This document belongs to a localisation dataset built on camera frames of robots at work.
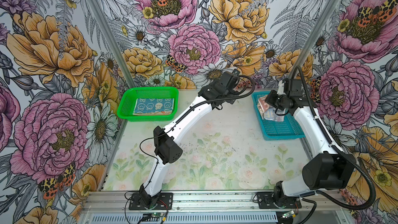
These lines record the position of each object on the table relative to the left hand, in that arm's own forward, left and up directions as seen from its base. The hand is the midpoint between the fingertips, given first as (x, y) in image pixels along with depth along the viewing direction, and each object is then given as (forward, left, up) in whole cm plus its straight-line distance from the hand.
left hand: (223, 91), depth 81 cm
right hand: (-4, -23, -5) cm, 23 cm away
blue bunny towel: (+12, +44, -26) cm, 53 cm away
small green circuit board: (-49, +32, -29) cm, 66 cm away
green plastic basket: (+10, +62, -24) cm, 67 cm away
